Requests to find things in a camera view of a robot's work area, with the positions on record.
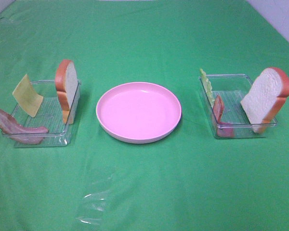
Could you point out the pink round plate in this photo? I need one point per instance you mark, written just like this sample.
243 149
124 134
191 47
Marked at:
138 112

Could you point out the green toy lettuce leaf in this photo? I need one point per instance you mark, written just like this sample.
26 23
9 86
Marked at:
207 87

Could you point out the clear right plastic tray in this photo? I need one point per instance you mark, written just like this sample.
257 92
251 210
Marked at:
234 123

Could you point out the yellow toy cheese slice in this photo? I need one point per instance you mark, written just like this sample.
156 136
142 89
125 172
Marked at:
26 96

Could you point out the green tablecloth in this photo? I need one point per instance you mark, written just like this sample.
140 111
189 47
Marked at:
189 181

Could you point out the clear left plastic tray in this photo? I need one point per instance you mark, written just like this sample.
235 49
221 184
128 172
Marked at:
49 115

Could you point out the toy bacon strip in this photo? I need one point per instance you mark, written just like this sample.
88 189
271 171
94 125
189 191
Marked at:
9 125
220 113

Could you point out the toy bread slice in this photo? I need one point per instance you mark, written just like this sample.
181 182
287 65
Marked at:
66 84
266 97

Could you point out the clear plastic wrap piece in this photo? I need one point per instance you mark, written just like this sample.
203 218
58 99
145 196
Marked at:
94 198

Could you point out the clear plastic tray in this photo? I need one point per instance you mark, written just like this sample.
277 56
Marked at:
234 123
49 115

